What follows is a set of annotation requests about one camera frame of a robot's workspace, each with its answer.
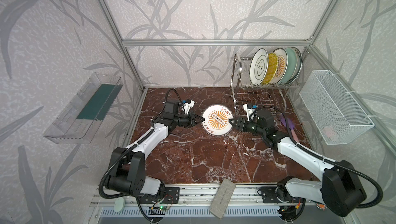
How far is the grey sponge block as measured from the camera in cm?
68

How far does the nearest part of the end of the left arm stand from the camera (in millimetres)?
651

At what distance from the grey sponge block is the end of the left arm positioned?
342 mm
